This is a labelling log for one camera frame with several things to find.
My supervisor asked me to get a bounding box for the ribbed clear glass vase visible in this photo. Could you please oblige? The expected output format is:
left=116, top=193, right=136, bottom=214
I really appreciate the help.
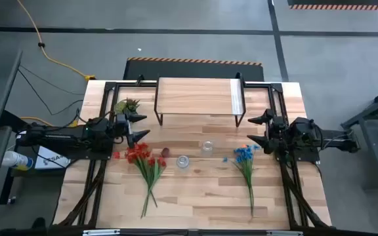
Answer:
left=175, top=155, right=190, bottom=170

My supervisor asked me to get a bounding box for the black floor cable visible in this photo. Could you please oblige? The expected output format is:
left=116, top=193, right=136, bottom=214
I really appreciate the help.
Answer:
left=18, top=69, right=84, bottom=116
left=17, top=64, right=85, bottom=96

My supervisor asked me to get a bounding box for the blue artificial flower bunch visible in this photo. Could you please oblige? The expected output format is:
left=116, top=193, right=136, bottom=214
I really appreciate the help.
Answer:
left=233, top=144, right=262, bottom=219

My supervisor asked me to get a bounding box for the diamond-pattern clear glass vase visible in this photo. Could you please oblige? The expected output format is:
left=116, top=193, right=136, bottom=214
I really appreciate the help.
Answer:
left=201, top=140, right=215, bottom=157

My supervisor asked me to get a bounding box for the wooden shelf with black legs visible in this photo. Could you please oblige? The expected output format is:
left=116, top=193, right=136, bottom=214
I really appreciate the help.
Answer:
left=154, top=72, right=247, bottom=128

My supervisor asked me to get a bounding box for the white printed box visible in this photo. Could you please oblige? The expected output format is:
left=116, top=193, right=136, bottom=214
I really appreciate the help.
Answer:
left=34, top=146, right=72, bottom=170

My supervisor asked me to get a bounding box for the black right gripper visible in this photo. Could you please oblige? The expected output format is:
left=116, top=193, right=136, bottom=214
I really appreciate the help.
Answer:
left=246, top=108, right=291, bottom=155

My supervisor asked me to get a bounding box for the yellow cable with black knot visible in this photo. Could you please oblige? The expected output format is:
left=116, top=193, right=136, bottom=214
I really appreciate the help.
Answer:
left=16, top=0, right=96, bottom=82

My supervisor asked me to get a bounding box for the white spray bottle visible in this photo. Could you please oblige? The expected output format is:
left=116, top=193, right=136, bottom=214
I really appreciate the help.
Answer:
left=1, top=150, right=35, bottom=171

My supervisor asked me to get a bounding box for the black hazard-striped floor mat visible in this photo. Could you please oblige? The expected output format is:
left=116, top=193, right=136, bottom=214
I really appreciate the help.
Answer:
left=287, top=0, right=378, bottom=10
left=123, top=57, right=264, bottom=82

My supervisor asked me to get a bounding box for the silver metal bracket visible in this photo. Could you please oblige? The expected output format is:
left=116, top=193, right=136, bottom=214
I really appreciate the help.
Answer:
left=266, top=230, right=304, bottom=236
left=82, top=229, right=121, bottom=236

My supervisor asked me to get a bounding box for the dark red artificial tulip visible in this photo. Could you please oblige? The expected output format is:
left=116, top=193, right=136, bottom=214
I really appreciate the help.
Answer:
left=149, top=147, right=171, bottom=194

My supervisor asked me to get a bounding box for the potted green succulent plant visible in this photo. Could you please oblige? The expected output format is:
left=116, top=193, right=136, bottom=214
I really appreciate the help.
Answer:
left=114, top=97, right=141, bottom=115

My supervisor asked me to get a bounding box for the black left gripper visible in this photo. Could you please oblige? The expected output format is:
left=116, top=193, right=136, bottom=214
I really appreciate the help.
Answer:
left=112, top=113, right=152, bottom=149

